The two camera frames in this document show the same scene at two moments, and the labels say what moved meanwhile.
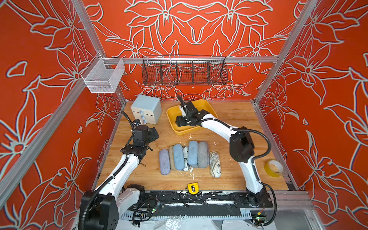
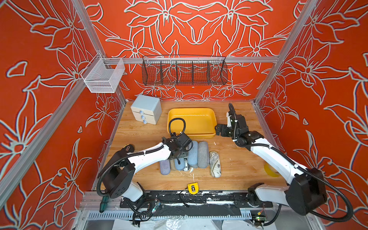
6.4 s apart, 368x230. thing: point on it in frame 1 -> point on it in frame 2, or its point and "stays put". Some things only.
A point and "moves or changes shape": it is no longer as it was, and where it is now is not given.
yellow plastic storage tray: x=175 y=111 moves or changes shape
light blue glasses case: x=192 y=154 stays put
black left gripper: x=152 y=137 -> x=184 y=153
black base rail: x=237 y=199 stays put
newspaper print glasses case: x=185 y=151 stays put
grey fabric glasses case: x=202 y=161 stays put
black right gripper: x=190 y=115 -> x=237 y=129
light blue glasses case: x=178 y=156 stays put
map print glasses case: x=214 y=164 stays put
